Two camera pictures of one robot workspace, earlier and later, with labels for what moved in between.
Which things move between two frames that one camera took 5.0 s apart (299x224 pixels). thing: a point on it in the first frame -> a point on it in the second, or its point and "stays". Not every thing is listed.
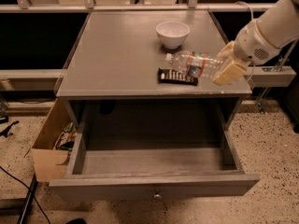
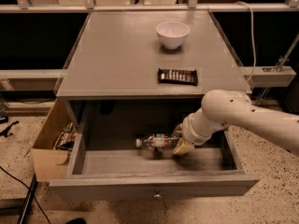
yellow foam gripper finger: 232,72 -> 183,147
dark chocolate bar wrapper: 169,76 stays
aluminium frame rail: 131,7 stays
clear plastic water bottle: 194,63 -> 157,141
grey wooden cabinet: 114,77 stays
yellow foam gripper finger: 227,53 -> 178,129
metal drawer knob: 157,195 stays
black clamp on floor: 5,133 stays
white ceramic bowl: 172,34 stays
